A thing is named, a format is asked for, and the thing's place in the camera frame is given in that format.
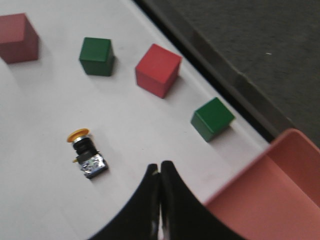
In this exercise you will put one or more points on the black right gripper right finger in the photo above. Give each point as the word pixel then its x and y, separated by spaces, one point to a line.
pixel 184 217

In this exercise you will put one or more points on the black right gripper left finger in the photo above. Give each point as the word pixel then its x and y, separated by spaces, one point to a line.
pixel 139 218

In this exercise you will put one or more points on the yellow push button switch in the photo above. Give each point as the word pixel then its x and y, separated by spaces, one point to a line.
pixel 90 160

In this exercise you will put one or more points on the pink plastic bin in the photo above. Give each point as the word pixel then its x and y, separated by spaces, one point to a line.
pixel 277 196

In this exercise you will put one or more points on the green wooden cube right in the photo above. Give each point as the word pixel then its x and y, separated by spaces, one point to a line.
pixel 211 119

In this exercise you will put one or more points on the green wooden cube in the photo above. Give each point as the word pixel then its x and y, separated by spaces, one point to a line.
pixel 97 56
pixel 211 119

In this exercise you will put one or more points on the green wooden cube left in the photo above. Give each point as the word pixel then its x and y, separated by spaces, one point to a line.
pixel 97 56

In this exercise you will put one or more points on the grey granite counter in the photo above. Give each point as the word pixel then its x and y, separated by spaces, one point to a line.
pixel 263 56

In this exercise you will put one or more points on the dark pink wooden cube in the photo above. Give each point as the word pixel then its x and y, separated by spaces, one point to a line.
pixel 19 42

